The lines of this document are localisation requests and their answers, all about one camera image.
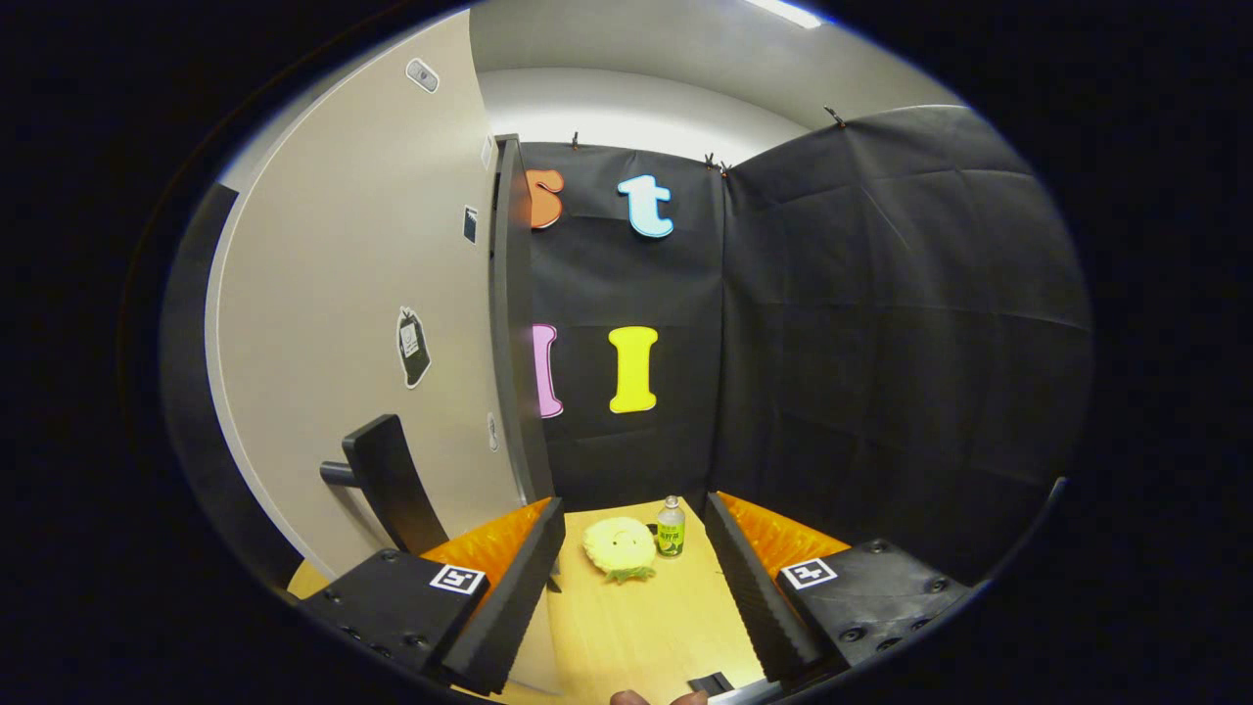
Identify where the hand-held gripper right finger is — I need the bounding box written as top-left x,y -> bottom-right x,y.
703,492 -> 975,686

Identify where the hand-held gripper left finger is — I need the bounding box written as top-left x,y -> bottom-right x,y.
297,496 -> 567,698

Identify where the black door handle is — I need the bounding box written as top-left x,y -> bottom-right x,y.
320,414 -> 451,556

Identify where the grey shoe cabinet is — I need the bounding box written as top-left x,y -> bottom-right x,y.
489,134 -> 556,505

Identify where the beige shoe cabinet door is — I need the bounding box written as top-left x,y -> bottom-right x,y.
160,10 -> 564,696

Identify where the green label drink bottle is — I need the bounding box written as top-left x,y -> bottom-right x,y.
656,495 -> 686,558

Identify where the yellow plush toy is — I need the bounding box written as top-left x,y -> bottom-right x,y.
583,517 -> 658,585

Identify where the black backdrop cloth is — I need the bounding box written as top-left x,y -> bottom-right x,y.
519,103 -> 1095,588

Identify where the long ceiling light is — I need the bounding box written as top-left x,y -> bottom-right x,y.
749,0 -> 823,30

